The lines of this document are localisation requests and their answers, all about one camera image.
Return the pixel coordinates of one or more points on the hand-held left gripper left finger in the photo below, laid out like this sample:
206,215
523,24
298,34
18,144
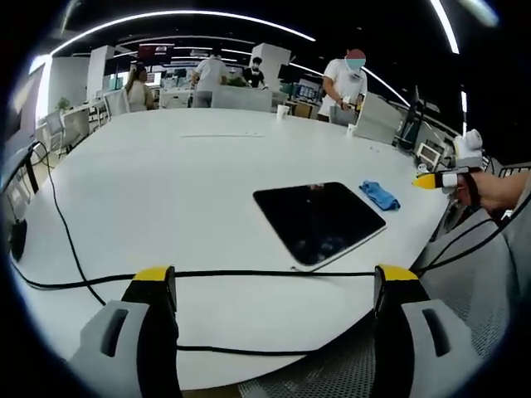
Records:
124,327

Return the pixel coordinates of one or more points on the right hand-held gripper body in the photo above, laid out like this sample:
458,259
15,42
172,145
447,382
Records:
469,153

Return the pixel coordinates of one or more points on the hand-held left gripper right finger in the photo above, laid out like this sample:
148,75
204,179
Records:
427,331

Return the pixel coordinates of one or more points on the blue cleaning cloth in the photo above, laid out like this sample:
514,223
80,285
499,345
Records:
380,195

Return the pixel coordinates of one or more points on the black tablet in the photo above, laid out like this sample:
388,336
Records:
319,224

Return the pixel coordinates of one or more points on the person's right hand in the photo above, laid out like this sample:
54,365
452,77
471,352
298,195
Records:
491,192

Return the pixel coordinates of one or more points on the black tripod stand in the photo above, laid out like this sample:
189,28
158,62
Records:
412,120

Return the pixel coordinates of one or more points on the white desk partition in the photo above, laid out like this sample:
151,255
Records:
379,120

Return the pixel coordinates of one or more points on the small white cup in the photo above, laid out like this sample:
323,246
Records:
351,129

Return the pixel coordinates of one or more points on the black pouch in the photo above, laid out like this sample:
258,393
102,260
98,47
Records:
18,240

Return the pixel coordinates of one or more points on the white paper cup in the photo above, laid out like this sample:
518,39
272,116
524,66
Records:
282,112

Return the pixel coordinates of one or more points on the grey desk partition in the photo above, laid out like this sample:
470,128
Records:
240,99

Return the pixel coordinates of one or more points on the grey office chair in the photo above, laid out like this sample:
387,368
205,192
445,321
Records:
62,130

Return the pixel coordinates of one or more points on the white office chair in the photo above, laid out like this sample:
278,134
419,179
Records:
116,103

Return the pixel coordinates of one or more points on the green potted plant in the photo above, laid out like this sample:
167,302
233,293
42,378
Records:
62,103

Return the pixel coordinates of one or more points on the white picture frame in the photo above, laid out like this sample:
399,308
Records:
428,155

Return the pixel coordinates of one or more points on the red wall screen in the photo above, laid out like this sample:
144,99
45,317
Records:
155,54

